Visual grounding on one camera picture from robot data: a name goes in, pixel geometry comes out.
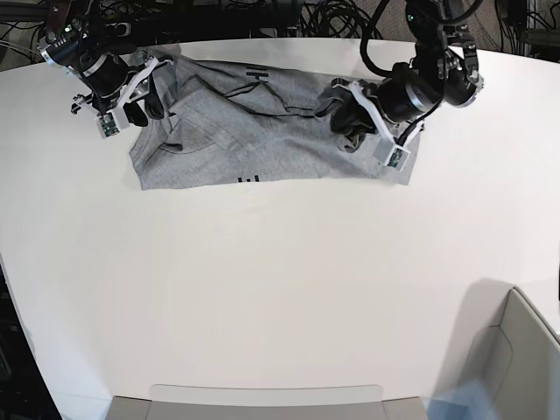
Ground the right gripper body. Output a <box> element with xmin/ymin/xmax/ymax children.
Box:
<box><xmin>79</xmin><ymin>52</ymin><xmax>140</xmax><ymax>103</ymax></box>

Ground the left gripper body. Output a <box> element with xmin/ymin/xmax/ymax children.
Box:
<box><xmin>369</xmin><ymin>63</ymin><xmax>442</xmax><ymax>123</ymax></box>

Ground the grey T-shirt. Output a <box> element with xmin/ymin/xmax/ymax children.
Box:
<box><xmin>129</xmin><ymin>56</ymin><xmax>421</xmax><ymax>190</ymax></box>

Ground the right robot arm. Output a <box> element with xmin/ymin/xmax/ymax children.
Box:
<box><xmin>38</xmin><ymin>1</ymin><xmax>173</xmax><ymax>137</ymax></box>

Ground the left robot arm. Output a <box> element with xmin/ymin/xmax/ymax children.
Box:
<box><xmin>315</xmin><ymin>1</ymin><xmax>483</xmax><ymax>153</ymax></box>

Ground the black power strip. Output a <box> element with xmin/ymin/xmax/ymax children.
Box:
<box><xmin>100</xmin><ymin>22</ymin><xmax>132</xmax><ymax>42</ymax></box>

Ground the white storage bin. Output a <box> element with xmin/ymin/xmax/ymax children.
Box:
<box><xmin>459</xmin><ymin>288</ymin><xmax>559</xmax><ymax>419</ymax></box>

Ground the blue translucent object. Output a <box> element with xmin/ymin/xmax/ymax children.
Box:
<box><xmin>423</xmin><ymin>380</ymin><xmax>494</xmax><ymax>420</ymax></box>

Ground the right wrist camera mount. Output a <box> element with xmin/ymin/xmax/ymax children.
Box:
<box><xmin>70</xmin><ymin>55</ymin><xmax>174</xmax><ymax>138</ymax></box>

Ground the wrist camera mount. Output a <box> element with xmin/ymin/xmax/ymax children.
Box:
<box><xmin>330</xmin><ymin>78</ymin><xmax>425</xmax><ymax>171</ymax></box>
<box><xmin>70</xmin><ymin>55</ymin><xmax>174</xmax><ymax>138</ymax></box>

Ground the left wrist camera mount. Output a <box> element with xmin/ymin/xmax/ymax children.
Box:
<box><xmin>330</xmin><ymin>78</ymin><xmax>425</xmax><ymax>171</ymax></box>

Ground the black cable bundle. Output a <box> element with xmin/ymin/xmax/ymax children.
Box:
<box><xmin>288</xmin><ymin>0</ymin><xmax>382</xmax><ymax>41</ymax></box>

